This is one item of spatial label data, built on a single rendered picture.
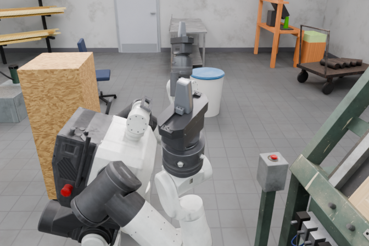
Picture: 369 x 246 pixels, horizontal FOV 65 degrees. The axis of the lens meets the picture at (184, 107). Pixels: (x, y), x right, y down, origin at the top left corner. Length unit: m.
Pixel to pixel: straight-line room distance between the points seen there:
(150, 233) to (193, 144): 0.32
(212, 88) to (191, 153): 3.45
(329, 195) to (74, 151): 1.21
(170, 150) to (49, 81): 1.80
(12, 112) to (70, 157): 3.68
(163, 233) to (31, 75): 1.75
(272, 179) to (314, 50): 5.56
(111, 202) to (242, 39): 7.53
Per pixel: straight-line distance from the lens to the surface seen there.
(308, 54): 7.00
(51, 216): 1.20
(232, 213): 2.65
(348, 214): 1.55
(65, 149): 0.92
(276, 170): 1.65
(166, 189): 0.62
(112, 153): 0.87
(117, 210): 0.77
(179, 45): 1.15
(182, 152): 0.55
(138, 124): 0.87
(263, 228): 1.96
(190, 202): 0.72
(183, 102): 0.50
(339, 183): 1.64
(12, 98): 4.49
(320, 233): 1.57
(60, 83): 2.26
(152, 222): 0.79
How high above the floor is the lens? 1.83
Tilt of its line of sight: 24 degrees down
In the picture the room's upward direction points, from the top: straight up
